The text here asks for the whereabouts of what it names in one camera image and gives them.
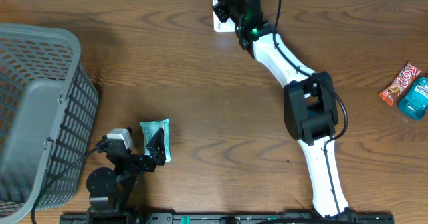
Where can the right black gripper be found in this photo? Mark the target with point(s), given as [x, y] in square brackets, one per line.
[218, 8]

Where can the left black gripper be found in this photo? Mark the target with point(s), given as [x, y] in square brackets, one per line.
[157, 154]

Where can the teal wet wipes pack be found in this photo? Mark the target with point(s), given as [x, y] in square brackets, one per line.
[149, 129]

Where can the chocolate bar wrapper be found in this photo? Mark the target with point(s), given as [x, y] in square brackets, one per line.
[402, 81]

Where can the blue Listerine mouthwash bottle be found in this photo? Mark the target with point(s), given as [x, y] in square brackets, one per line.
[414, 103]

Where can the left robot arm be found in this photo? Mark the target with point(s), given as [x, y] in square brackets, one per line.
[110, 188]

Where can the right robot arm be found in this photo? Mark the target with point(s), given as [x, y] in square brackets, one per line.
[310, 103]

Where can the white barcode scanner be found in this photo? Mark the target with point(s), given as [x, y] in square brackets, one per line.
[222, 26]

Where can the grey plastic basket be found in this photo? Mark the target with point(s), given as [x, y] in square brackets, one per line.
[48, 109]

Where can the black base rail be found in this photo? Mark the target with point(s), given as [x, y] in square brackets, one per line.
[189, 218]

